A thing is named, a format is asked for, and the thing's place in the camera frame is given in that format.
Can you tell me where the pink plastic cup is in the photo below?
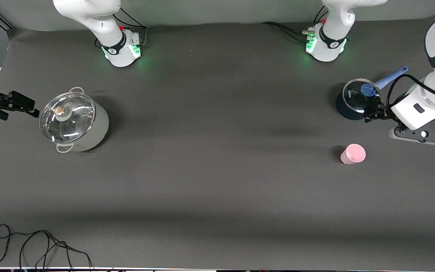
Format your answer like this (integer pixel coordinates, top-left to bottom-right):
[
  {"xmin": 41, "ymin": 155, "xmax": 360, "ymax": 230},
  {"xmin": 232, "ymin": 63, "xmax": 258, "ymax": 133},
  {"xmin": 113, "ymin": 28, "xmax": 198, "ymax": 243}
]
[{"xmin": 340, "ymin": 144, "xmax": 366, "ymax": 165}]

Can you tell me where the dark saucepan with blue handle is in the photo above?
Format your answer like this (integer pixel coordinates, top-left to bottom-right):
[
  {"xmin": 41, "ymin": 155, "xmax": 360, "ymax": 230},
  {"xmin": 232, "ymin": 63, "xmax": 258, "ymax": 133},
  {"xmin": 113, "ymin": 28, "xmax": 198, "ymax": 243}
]
[{"xmin": 335, "ymin": 66, "xmax": 409, "ymax": 121}]

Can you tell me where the grey two-handled cooking pot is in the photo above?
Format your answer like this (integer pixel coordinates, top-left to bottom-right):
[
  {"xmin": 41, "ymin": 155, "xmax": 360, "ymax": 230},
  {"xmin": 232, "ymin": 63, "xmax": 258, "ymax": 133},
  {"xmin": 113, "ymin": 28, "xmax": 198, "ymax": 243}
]
[{"xmin": 39, "ymin": 87, "xmax": 110, "ymax": 153}]

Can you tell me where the black base cable bundle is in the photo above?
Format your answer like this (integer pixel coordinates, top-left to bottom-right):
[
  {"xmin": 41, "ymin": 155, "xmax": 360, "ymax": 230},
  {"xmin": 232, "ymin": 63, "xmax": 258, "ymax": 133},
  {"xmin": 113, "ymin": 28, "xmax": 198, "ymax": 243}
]
[
  {"xmin": 261, "ymin": 6, "xmax": 329, "ymax": 43},
  {"xmin": 95, "ymin": 8, "xmax": 149, "ymax": 48}
]

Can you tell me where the glass lid with blue knob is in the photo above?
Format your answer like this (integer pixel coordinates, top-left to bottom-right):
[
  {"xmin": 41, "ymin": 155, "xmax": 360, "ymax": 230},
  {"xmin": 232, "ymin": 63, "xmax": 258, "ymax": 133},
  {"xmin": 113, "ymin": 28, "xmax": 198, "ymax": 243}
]
[{"xmin": 342, "ymin": 79, "xmax": 384, "ymax": 114}]

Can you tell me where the dark grey table mat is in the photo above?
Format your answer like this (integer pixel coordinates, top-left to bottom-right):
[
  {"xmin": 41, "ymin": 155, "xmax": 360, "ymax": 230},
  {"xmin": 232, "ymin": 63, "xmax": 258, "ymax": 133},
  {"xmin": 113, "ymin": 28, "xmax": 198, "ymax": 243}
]
[{"xmin": 0, "ymin": 19, "xmax": 435, "ymax": 269}]

